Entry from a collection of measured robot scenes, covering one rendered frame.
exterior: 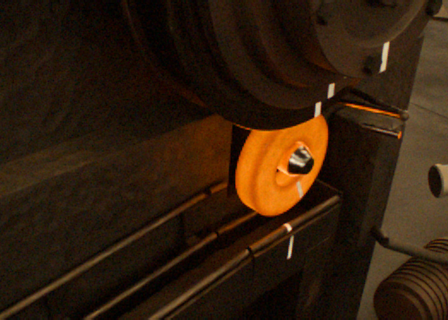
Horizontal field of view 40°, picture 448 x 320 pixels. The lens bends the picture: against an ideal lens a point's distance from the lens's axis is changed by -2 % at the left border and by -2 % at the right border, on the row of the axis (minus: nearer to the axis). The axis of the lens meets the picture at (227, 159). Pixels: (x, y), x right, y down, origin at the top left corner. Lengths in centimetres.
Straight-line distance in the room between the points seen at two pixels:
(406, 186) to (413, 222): 23
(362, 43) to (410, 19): 9
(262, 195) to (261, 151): 7
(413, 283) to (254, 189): 43
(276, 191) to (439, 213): 153
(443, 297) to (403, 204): 118
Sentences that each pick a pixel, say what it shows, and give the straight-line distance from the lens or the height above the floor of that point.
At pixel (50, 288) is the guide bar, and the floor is 73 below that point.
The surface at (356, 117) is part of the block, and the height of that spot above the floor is 80.
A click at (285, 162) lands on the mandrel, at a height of 83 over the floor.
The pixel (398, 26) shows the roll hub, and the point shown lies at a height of 102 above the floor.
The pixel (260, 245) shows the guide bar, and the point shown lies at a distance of 84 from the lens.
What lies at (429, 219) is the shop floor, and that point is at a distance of 226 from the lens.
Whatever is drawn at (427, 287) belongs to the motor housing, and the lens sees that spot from 113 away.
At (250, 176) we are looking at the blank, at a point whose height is 82.
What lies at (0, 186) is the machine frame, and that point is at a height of 87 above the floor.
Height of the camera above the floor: 124
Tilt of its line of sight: 31 degrees down
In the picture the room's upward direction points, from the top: 4 degrees clockwise
